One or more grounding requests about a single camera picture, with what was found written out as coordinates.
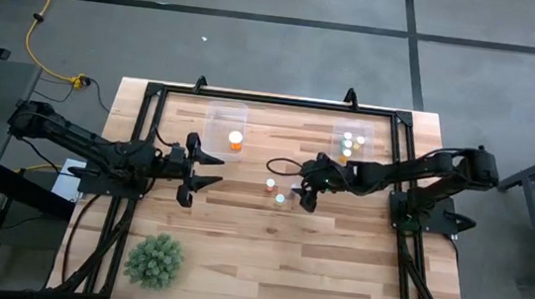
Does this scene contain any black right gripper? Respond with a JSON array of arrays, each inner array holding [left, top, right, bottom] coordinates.
[[296, 151, 356, 218]]

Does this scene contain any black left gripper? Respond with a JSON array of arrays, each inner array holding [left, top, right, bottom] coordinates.
[[160, 129, 228, 211]]

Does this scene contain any large orange pill bottle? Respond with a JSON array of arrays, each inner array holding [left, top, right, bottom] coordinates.
[[227, 129, 246, 152]]

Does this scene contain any clear plastic bin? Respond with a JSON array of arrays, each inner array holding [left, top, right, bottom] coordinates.
[[200, 97, 251, 164], [329, 116, 379, 166]]

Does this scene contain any green artificial succulent plant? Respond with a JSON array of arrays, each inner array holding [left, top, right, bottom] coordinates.
[[121, 228, 189, 294]]

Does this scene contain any white paper sheet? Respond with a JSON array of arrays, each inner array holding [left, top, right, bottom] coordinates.
[[49, 156, 86, 204]]

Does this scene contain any black desk beam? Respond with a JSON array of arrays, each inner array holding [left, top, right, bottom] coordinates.
[[0, 164, 79, 223]]

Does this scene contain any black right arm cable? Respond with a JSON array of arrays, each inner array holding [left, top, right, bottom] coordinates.
[[263, 155, 306, 179]]

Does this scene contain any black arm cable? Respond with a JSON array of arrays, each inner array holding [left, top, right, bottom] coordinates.
[[263, 155, 306, 179], [150, 124, 177, 150]]

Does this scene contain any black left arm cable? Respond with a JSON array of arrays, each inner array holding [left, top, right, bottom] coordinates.
[[150, 124, 177, 150]]

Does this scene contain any black frame clamp handle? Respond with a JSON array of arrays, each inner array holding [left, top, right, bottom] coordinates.
[[192, 74, 209, 93], [342, 86, 362, 109]]

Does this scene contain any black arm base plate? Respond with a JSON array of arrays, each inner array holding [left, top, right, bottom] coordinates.
[[385, 189, 481, 241], [64, 163, 151, 203]]

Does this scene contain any thin black floor cable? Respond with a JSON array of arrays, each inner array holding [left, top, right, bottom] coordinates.
[[31, 70, 115, 115]]

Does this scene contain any black power cable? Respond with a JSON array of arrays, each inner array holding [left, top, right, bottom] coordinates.
[[60, 190, 102, 287]]

